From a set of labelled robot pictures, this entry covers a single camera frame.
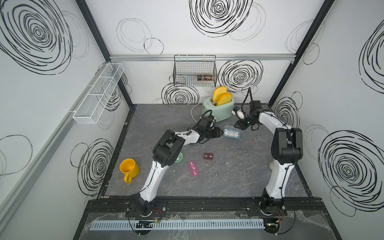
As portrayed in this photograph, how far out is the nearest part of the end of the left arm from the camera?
2.72 feet

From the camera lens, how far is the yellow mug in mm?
788

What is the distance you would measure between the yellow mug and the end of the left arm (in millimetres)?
386
